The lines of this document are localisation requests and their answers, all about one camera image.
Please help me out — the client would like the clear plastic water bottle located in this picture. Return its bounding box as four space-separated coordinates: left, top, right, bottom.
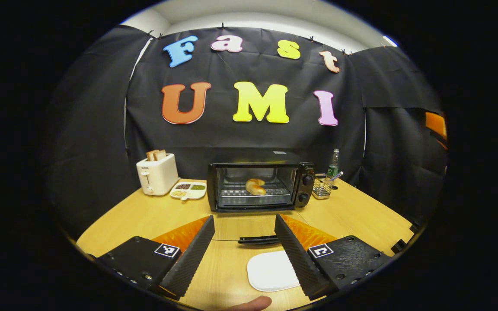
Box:
327 149 341 178

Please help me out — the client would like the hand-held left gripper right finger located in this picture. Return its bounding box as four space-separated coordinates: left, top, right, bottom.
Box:
274 213 394 301

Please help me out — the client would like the white divided sauce dish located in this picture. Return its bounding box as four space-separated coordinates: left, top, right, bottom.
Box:
170 181 207 200

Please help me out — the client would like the golden croissant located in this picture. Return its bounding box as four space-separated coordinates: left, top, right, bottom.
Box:
245 178 267 196

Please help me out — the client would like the white plate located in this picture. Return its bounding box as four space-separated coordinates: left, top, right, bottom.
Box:
247 251 301 292

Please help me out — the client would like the black backdrop cloth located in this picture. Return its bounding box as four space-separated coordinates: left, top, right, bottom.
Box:
50 24 448 238

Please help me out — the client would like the white toaster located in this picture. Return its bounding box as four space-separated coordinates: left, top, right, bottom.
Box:
136 153 180 196

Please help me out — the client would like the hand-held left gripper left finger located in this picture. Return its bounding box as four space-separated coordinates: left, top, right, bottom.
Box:
95 215 215 301

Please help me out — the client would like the black electric oven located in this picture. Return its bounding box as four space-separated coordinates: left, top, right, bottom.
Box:
207 150 315 247

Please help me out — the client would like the metal wire basket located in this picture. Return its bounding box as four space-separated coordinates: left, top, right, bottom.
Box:
312 174 334 200

